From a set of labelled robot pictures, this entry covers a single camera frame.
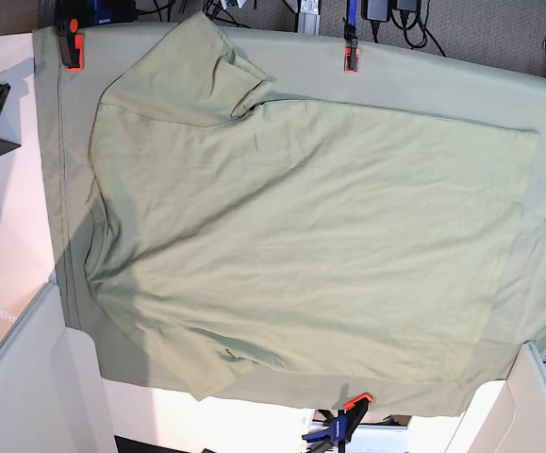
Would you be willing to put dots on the light green T-shirt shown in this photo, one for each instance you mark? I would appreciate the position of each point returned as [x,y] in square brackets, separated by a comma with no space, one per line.
[306,236]

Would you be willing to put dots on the orange blue clamp top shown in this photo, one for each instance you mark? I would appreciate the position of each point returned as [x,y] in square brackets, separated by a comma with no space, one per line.
[351,38]

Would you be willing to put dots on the orange blue clamp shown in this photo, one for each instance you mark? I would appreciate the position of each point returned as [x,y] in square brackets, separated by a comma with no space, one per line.
[351,38]
[338,429]

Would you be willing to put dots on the orange blue clamp bottom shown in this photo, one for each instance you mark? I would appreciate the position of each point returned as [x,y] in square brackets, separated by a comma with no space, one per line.
[338,429]

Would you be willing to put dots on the black power adapter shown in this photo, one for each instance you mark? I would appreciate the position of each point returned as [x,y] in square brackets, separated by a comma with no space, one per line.
[407,5]
[375,10]

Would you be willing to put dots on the green table cloth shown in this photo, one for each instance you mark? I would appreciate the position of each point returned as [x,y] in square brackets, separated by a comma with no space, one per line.
[67,108]

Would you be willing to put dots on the orange black clamp left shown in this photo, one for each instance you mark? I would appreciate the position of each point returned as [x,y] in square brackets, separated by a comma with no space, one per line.
[71,45]

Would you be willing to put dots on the aluminium frame bracket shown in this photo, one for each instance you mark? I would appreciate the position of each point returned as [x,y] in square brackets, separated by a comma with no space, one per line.
[308,14]

